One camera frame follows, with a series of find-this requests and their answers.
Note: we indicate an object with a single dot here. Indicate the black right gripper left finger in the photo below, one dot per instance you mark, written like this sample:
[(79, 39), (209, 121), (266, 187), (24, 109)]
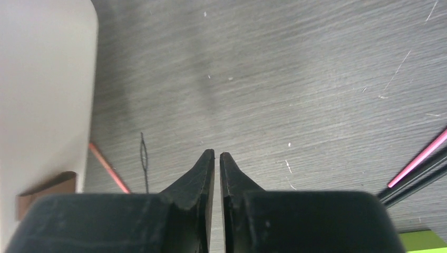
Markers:
[(177, 219)]

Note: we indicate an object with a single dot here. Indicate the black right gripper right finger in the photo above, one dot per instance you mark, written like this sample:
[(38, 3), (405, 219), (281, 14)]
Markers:
[(257, 220)]

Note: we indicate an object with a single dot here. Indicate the pink lip pencil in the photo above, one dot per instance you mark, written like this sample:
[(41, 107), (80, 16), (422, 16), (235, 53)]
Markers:
[(110, 169)]

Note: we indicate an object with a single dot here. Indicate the pink eyebrow brush comb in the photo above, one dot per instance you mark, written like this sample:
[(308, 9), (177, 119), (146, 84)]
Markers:
[(418, 159)]

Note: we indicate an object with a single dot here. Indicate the white drawer organizer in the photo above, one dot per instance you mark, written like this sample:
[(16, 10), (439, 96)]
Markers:
[(48, 63)]

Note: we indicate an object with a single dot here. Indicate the black makeup pencil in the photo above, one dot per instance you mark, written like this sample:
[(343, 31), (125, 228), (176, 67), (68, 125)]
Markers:
[(417, 187), (427, 168)]

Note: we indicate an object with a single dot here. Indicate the black hair loop tool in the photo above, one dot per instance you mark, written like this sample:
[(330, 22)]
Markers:
[(144, 161)]

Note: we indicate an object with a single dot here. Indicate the lime green block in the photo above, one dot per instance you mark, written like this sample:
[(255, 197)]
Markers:
[(425, 241)]

